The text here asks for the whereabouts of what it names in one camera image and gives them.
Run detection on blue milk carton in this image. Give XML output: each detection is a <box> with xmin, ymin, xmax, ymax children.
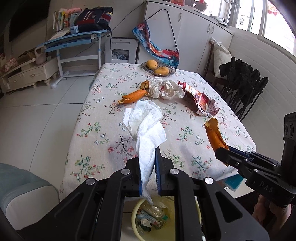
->
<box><xmin>136</xmin><ymin>209</ymin><xmax>163</xmax><ymax>230</ymax></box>

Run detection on clear plastic bottle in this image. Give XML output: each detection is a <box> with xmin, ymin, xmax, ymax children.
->
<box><xmin>141</xmin><ymin>201</ymin><xmax>169</xmax><ymax>221</ymax></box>

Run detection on white tissue paper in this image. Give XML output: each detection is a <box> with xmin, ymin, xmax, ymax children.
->
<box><xmin>123</xmin><ymin>100</ymin><xmax>167</xmax><ymax>204</ymax></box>

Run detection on curled orange peel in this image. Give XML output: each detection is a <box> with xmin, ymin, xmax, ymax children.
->
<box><xmin>204</xmin><ymin>118</ymin><xmax>229</xmax><ymax>152</ymax></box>

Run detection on long orange peel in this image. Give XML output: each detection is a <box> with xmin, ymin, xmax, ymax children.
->
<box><xmin>117</xmin><ymin>89</ymin><xmax>147</xmax><ymax>104</ymax></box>

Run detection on orange red snack bag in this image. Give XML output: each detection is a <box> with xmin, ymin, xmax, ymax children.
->
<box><xmin>178</xmin><ymin>81</ymin><xmax>220</xmax><ymax>118</ymax></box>

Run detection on white paper wrapper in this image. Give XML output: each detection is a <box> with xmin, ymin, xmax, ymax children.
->
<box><xmin>147</xmin><ymin>78</ymin><xmax>185</xmax><ymax>100</ymax></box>

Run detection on small white tissue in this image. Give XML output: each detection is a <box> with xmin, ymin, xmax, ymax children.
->
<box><xmin>139</xmin><ymin>219</ymin><xmax>152</xmax><ymax>225</ymax></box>

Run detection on yellow trash bin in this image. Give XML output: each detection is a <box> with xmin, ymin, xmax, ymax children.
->
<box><xmin>131</xmin><ymin>196</ymin><xmax>202</xmax><ymax>241</ymax></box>

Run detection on person right hand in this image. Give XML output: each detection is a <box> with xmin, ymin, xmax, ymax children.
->
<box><xmin>252</xmin><ymin>195</ymin><xmax>292</xmax><ymax>237</ymax></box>

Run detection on floral white tablecloth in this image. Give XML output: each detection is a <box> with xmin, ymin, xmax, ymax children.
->
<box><xmin>59</xmin><ymin>63</ymin><xmax>256</xmax><ymax>199</ymax></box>

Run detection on lower yellow mango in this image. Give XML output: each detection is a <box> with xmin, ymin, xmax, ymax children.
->
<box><xmin>154</xmin><ymin>66</ymin><xmax>170</xmax><ymax>76</ymax></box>

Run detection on yellow mango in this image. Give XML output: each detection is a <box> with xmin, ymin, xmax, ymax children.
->
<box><xmin>154</xmin><ymin>66</ymin><xmax>170</xmax><ymax>76</ymax></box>
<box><xmin>146</xmin><ymin>60</ymin><xmax>158</xmax><ymax>70</ymax></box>

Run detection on woven wicker fruit basket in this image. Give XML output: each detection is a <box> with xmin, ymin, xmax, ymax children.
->
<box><xmin>141</xmin><ymin>62</ymin><xmax>176</xmax><ymax>77</ymax></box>

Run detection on upper yellow mango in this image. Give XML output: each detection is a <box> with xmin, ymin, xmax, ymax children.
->
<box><xmin>146</xmin><ymin>60</ymin><xmax>158</xmax><ymax>70</ymax></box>

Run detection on black folding chairs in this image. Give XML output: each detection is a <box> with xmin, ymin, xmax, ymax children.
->
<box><xmin>219</xmin><ymin>57</ymin><xmax>269</xmax><ymax>121</ymax></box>

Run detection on colorful hanging fabric bag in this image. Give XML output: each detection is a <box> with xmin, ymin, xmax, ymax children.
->
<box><xmin>132</xmin><ymin>21</ymin><xmax>180</xmax><ymax>68</ymax></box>

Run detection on light blue sofa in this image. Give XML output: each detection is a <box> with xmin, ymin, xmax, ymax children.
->
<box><xmin>1</xmin><ymin>163</ymin><xmax>59</xmax><ymax>230</ymax></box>

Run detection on wooden chair with cushion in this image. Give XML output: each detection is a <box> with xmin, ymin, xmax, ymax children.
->
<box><xmin>204</xmin><ymin>38</ymin><xmax>232</xmax><ymax>88</ymax></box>

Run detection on white tall cabinet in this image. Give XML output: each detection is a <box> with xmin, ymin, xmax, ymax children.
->
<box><xmin>144</xmin><ymin>1</ymin><xmax>233</xmax><ymax>75</ymax></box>

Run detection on blue study desk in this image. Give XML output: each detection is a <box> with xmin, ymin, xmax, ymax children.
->
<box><xmin>38</xmin><ymin>30</ymin><xmax>110</xmax><ymax>89</ymax></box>

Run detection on dark striped backpack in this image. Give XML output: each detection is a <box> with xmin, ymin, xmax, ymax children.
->
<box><xmin>74</xmin><ymin>6</ymin><xmax>113</xmax><ymax>33</ymax></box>

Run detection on white tv cabinet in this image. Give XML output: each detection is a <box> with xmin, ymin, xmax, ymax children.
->
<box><xmin>1</xmin><ymin>58</ymin><xmax>58</xmax><ymax>93</ymax></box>

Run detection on row of books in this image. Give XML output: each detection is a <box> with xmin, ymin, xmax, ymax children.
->
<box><xmin>53</xmin><ymin>8</ymin><xmax>82</xmax><ymax>32</ymax></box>

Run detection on black wall television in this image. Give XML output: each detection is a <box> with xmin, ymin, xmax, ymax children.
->
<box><xmin>9</xmin><ymin>0</ymin><xmax>50</xmax><ymax>42</ymax></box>

